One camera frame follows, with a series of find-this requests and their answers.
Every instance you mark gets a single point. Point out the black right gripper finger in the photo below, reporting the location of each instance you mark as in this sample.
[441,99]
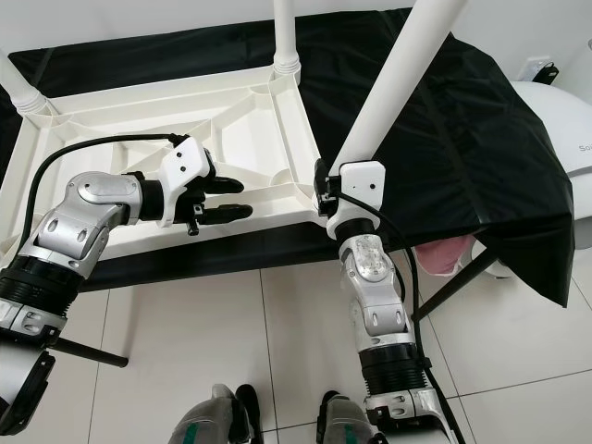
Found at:
[320,176]

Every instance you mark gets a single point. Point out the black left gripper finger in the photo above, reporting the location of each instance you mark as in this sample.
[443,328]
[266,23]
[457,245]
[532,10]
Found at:
[231,215]
[227,185]

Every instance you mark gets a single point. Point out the white plastic table top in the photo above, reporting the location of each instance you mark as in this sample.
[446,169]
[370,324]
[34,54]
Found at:
[268,120]

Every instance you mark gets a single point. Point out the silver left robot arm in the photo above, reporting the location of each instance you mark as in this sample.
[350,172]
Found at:
[83,213]

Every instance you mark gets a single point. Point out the black tablecloth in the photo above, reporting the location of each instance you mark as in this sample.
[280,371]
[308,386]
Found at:
[490,139]

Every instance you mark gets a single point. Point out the grey robot right leg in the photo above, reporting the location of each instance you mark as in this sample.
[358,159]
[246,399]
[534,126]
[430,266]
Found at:
[347,424]

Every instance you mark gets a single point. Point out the white round appliance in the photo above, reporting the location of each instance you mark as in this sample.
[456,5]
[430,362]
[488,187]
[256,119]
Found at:
[560,139]

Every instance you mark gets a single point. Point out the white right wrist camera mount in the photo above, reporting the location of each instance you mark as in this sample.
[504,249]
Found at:
[361,180]

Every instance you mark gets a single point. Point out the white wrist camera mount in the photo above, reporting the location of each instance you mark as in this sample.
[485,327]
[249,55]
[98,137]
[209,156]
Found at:
[185,162]
[361,180]

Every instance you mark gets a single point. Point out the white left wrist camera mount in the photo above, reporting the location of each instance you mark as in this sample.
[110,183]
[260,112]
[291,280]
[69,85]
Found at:
[185,162]

